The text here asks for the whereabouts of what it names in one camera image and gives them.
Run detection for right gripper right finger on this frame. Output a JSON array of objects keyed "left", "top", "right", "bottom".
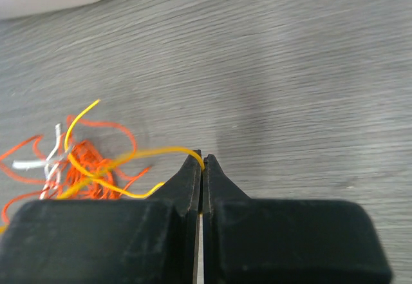
[{"left": 202, "top": 154, "right": 250, "bottom": 283}]

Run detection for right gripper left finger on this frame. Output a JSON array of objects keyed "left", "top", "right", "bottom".
[{"left": 151, "top": 155, "right": 201, "bottom": 283}]

